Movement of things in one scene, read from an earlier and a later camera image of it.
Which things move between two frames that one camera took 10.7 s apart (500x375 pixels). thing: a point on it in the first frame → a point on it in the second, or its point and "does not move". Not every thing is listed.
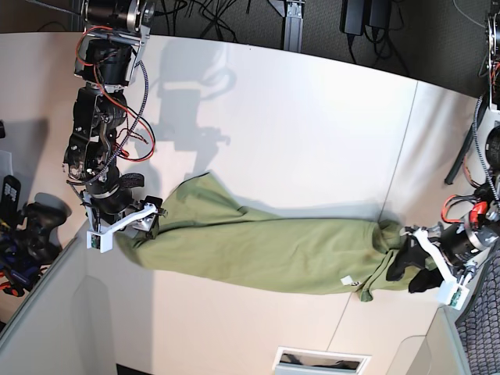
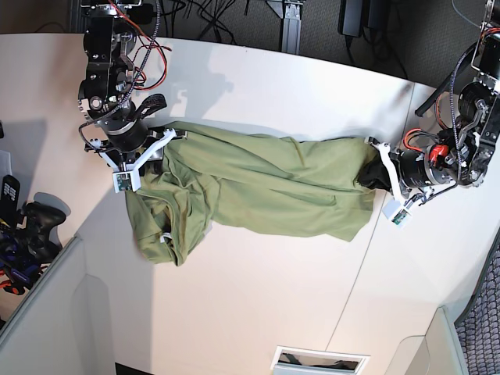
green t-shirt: [206, 233] → [204, 176]
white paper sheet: [5, 163] does not move
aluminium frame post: [294, 26] does not move
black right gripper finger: [410, 251] → [375, 175]
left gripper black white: [109, 203] → [129, 145]
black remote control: [11, 194] does not move
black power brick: [351, 17] does not move
